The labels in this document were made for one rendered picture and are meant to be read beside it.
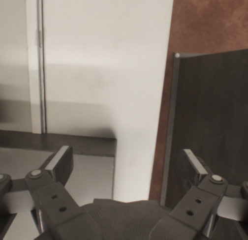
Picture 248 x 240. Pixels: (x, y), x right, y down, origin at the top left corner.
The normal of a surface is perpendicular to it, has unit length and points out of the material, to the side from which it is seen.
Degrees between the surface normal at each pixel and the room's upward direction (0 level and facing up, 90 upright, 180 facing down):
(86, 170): 0
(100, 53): 0
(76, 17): 0
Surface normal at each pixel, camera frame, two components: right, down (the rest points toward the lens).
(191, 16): -0.01, 0.26
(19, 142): 0.07, -0.96
